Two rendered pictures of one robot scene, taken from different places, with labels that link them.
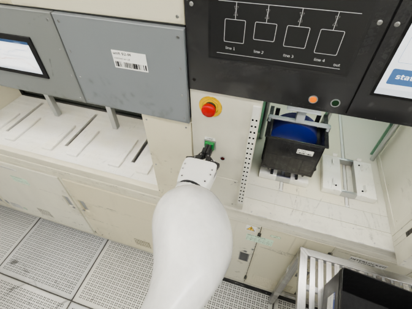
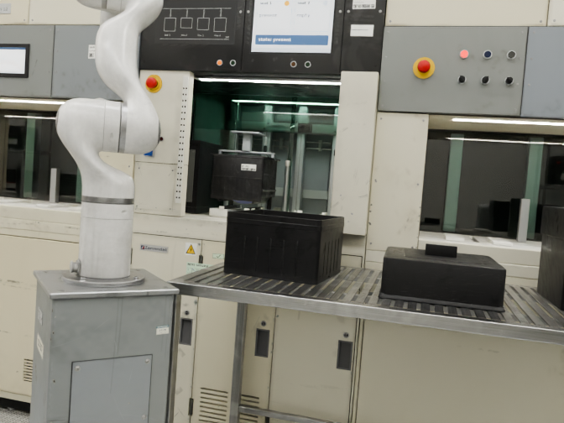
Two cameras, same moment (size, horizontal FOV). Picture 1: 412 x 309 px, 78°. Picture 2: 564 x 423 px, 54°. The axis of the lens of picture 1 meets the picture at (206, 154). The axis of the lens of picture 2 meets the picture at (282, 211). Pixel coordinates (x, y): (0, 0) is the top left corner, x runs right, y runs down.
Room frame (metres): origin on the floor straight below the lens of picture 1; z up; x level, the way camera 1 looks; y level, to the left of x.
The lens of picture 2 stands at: (-1.48, -0.41, 1.02)
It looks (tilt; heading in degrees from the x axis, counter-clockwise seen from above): 3 degrees down; 357
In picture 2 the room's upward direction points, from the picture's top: 4 degrees clockwise
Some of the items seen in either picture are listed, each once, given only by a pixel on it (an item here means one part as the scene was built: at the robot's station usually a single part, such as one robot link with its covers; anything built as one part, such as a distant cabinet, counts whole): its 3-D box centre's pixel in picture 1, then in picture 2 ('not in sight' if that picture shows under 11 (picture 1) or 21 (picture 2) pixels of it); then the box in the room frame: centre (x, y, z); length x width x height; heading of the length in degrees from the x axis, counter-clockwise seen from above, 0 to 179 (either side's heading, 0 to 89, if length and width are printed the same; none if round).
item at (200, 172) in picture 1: (195, 177); not in sight; (0.46, 0.03, 1.20); 0.11 x 0.10 x 0.07; 163
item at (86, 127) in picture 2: not in sight; (96, 150); (-0.16, -0.03, 1.07); 0.19 x 0.12 x 0.24; 105
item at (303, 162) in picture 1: (293, 135); (245, 170); (0.80, -0.37, 1.06); 0.24 x 0.20 x 0.32; 73
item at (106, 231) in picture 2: not in sight; (106, 241); (-0.15, -0.06, 0.85); 0.19 x 0.19 x 0.18
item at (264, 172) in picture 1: (284, 162); (242, 211); (0.80, -0.37, 0.89); 0.22 x 0.21 x 0.04; 163
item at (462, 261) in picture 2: not in sight; (439, 269); (-0.06, -0.91, 0.83); 0.29 x 0.29 x 0.13; 74
